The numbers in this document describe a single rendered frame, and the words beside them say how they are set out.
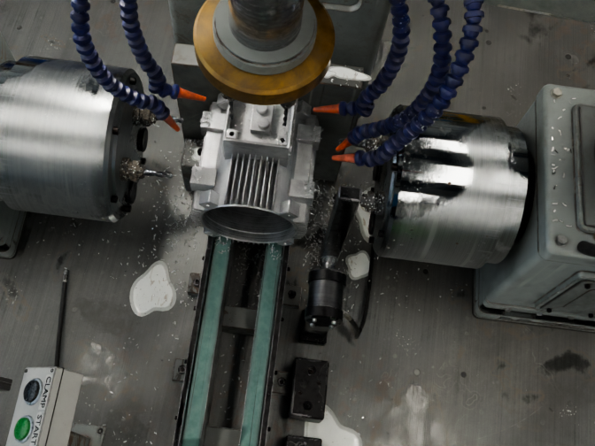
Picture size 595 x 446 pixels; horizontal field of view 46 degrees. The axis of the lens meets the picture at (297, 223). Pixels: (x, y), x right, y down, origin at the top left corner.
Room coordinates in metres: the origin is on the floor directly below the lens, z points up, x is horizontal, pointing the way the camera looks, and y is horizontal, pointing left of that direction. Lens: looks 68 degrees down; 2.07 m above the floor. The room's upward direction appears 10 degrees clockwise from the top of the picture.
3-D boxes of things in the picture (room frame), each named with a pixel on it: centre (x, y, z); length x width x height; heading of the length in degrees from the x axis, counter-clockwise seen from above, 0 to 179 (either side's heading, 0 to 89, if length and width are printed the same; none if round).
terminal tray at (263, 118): (0.55, 0.09, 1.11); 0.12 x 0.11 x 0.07; 3
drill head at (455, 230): (0.53, -0.25, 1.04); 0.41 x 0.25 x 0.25; 93
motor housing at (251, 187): (0.51, 0.08, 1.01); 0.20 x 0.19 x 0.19; 3
